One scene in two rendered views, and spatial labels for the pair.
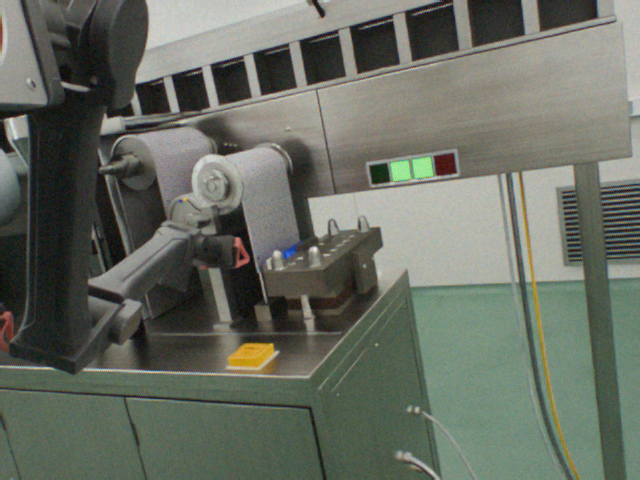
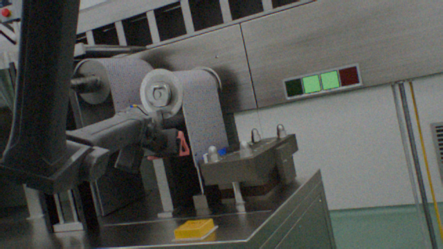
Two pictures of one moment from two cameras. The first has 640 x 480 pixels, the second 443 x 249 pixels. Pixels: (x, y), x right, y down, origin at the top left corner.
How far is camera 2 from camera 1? 17 cm
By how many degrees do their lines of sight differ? 8
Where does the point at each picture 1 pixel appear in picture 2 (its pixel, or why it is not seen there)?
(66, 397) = not seen: outside the picture
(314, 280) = (245, 168)
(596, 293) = not seen: outside the picture
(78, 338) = (56, 161)
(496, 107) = (390, 26)
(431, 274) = (330, 200)
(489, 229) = (376, 160)
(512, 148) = (405, 59)
